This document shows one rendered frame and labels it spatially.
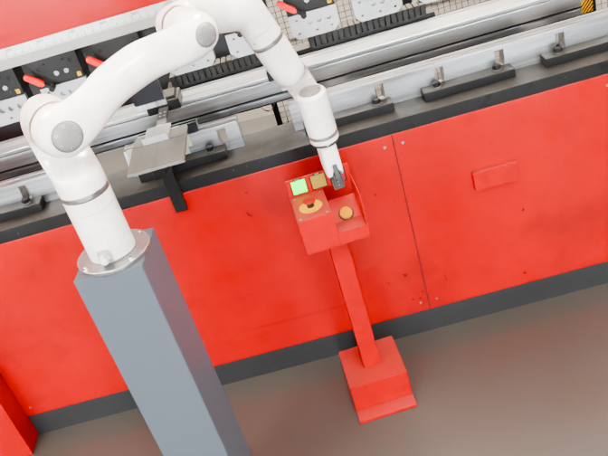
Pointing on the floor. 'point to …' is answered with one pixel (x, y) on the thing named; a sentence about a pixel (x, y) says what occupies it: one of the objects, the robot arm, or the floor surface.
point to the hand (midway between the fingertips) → (337, 181)
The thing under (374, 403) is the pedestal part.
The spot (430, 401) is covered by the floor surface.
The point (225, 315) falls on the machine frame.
